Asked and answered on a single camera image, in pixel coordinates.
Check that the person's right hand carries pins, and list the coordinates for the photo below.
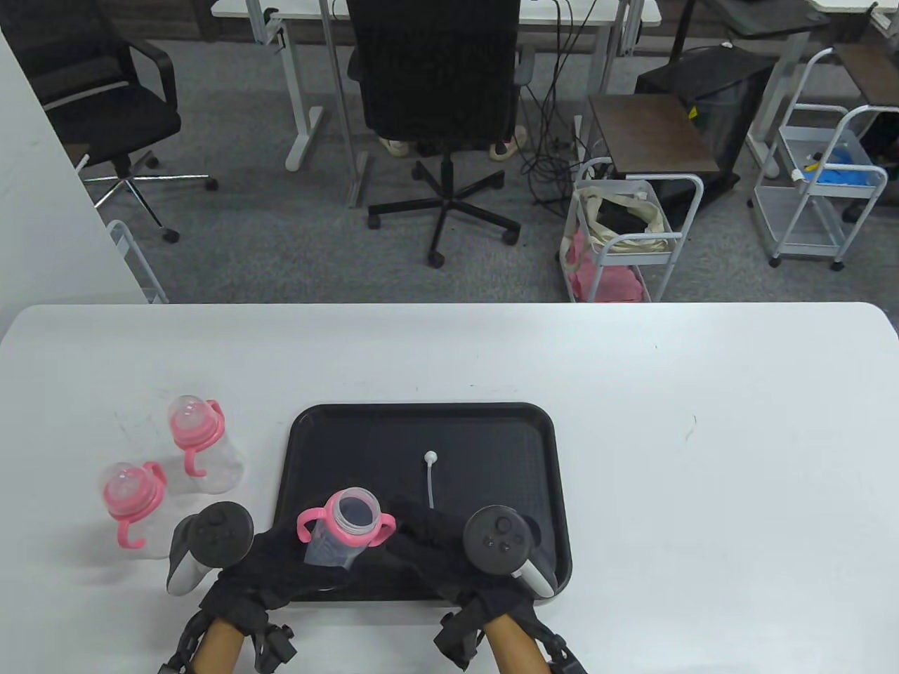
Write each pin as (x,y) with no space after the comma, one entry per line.
(435,554)

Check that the person's left hand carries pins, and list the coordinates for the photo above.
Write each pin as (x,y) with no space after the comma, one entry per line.
(281,576)

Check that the clear baby bottle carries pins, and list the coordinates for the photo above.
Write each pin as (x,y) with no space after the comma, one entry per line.
(330,551)
(221,470)
(161,533)

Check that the person's left forearm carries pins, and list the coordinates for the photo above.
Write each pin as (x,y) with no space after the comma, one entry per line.
(218,649)

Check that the person's right forearm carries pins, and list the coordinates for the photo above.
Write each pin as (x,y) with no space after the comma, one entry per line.
(516,649)

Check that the black and white controller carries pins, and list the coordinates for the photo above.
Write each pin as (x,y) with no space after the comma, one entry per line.
(499,537)
(221,533)

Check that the black plastic tray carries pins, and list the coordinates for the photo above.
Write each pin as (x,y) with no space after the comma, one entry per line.
(491,449)

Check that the pink bag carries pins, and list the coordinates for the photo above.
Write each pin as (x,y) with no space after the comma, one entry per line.
(618,284)

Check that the white trolley cart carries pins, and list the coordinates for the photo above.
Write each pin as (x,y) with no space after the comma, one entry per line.
(632,258)
(801,210)

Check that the beige tote bag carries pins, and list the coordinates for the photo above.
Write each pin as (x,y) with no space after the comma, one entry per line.
(657,225)

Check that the white partition board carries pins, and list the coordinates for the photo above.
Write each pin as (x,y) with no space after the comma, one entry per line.
(42,210)

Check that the brown side table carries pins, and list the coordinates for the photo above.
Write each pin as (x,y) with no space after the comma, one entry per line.
(653,133)

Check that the black high-back office chair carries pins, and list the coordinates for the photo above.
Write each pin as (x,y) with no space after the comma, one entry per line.
(435,70)

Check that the black office chair with armrests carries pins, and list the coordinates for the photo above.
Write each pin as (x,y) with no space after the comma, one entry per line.
(105,119)

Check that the blue cloth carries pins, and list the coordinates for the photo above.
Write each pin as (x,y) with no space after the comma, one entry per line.
(843,175)

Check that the white desk with legs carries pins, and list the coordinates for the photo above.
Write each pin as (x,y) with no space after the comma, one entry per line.
(239,7)

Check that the black desk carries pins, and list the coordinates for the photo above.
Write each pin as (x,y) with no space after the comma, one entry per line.
(765,17)

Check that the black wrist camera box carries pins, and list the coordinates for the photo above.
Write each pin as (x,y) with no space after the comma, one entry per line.
(565,656)

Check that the aluminium frame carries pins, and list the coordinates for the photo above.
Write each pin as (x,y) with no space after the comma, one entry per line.
(359,179)

